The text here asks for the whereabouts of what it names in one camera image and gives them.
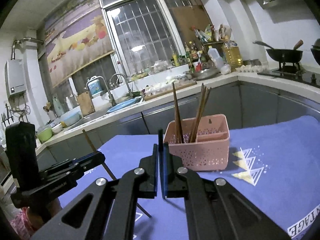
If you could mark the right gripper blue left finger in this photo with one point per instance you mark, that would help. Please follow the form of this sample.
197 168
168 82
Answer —
148 188

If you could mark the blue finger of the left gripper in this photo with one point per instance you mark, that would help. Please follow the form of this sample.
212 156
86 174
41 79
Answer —
81 164

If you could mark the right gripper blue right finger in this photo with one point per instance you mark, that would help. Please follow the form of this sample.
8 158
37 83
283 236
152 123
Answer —
173 175

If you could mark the light brown wooden chopstick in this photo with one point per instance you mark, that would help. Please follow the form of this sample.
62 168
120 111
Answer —
205 92

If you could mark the thin brown wooden chopstick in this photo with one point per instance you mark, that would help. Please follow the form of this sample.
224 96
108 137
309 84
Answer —
179 132

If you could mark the person's left hand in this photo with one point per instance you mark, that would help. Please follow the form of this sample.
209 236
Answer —
38 216

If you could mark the pink perforated utensil basket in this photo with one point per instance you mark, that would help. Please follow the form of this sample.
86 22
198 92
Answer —
210 151

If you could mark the green bowl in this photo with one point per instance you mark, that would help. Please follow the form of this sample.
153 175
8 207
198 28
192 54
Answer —
44 134

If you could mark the wooden cutting board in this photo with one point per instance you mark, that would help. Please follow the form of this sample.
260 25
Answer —
85 102

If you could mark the blue basin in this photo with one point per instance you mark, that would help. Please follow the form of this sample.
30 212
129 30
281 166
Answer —
124 104

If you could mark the blue printed tablecloth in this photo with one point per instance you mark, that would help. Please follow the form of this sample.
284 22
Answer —
277 198

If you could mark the white gas water heater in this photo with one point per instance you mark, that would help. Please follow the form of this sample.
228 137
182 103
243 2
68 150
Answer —
14 78

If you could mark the fruit print window blind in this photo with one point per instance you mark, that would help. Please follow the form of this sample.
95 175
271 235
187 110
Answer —
75 36

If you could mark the white plastic jug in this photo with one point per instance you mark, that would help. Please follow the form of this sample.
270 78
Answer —
215 57

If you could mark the egg tray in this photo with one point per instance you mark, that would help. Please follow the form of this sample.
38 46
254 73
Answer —
251 69

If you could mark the yellow cooking oil bottle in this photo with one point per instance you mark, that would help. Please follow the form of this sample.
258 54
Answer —
232 54

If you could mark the black gas stove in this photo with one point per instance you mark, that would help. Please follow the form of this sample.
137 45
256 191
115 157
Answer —
293 72

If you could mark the black lidded wok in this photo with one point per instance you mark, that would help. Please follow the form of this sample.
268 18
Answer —
315 49

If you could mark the black wok with handle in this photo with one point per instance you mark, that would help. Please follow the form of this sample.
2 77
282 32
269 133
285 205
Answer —
283 55

